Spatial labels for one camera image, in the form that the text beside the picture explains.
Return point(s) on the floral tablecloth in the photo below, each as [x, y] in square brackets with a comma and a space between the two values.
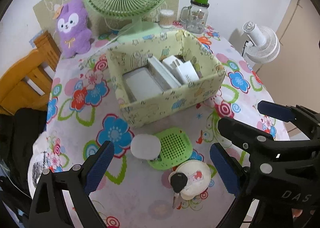
[83, 112]

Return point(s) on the yellow cartoon fabric storage box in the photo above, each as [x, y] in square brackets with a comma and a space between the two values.
[126, 57]

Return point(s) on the white charger adapter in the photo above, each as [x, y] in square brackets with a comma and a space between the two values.
[174, 65]

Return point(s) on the green perforated panda speaker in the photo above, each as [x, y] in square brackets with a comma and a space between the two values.
[176, 148]

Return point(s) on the white round puff case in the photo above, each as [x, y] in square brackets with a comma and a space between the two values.
[145, 147]

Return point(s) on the clear plastic case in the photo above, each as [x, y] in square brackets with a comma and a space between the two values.
[140, 84]

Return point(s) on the cotton swab container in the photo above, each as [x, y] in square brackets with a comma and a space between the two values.
[166, 18]

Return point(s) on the cream round bear compact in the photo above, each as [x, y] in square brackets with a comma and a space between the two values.
[199, 176]

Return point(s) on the glass mug jar green lid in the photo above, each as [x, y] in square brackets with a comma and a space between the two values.
[194, 16]

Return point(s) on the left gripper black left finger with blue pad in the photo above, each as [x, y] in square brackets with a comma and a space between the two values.
[48, 207]

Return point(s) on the purple plush bunny toy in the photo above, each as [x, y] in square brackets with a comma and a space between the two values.
[72, 27]

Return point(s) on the black key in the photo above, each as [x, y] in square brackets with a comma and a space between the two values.
[178, 182]

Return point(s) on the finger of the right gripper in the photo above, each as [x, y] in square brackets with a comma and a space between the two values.
[287, 115]
[242, 132]

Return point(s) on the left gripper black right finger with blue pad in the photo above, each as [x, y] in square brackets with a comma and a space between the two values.
[235, 179]

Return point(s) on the white clip fan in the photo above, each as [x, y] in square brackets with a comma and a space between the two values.
[264, 45]

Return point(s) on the black clothing on chair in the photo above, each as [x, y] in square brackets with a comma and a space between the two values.
[18, 134]

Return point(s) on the white card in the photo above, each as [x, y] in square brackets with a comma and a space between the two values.
[187, 73]

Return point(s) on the wooden chair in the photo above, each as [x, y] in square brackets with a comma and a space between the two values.
[26, 84]

